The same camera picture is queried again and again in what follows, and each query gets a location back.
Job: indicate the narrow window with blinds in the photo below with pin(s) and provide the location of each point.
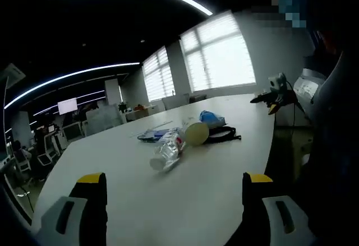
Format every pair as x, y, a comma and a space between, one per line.
158, 75

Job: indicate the clear plastic water bottle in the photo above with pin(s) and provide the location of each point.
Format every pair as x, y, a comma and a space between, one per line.
168, 150

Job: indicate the white desk partition panel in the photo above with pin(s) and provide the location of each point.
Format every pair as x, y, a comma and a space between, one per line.
105, 120

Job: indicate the ceiling air vent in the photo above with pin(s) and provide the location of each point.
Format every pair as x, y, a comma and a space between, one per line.
12, 72

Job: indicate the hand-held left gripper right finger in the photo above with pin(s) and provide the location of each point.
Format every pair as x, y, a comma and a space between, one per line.
280, 220

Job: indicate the white paper cup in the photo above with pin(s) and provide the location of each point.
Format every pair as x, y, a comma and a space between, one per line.
196, 134

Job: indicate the white chest-worn device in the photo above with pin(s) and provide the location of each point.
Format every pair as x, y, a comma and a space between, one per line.
333, 83

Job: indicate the blue tissue packet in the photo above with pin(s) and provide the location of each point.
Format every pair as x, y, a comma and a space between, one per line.
211, 118

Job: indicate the wide window with blinds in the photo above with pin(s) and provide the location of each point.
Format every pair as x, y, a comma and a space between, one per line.
218, 58

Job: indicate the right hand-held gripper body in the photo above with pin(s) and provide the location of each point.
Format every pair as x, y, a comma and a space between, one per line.
276, 83

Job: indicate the white office chair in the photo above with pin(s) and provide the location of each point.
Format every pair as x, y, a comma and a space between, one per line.
47, 150

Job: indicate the white wall display screen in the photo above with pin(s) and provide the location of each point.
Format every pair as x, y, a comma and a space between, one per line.
67, 106

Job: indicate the person in dark shirt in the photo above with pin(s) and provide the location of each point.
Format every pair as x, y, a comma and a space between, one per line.
331, 173

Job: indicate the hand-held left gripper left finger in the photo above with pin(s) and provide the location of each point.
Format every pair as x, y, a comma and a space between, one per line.
70, 218

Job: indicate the white wet wipes packet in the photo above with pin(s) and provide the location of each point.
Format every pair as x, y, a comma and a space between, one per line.
148, 136

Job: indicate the green potted plant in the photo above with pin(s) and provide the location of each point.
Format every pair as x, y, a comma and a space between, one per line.
122, 107

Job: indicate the white table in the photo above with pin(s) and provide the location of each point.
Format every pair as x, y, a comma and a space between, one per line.
168, 201

